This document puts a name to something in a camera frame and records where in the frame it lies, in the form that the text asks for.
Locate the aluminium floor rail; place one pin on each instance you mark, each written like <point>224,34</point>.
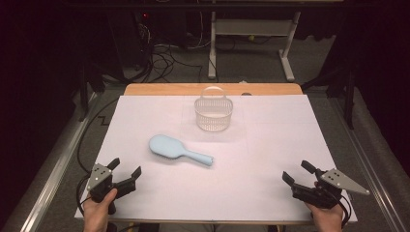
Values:
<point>370,161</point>
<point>54,174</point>

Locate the black stand leg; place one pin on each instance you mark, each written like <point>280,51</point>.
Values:
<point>348,103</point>
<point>84,96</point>

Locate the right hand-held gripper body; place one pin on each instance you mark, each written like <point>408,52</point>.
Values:
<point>322,195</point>

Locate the white table sheet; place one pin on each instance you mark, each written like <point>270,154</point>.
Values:
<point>225,180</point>

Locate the person's right hand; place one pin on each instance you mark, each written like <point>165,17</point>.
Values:
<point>328,219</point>

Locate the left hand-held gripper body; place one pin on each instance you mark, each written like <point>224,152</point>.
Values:
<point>100,175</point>

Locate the dark computer tower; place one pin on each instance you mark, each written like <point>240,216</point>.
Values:
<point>132,35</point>

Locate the white plastic basket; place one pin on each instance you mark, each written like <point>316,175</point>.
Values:
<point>213,121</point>

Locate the white metal table frame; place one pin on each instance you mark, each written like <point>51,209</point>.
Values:
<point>251,27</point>

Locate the person's left hand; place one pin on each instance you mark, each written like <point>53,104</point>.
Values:
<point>96,216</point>

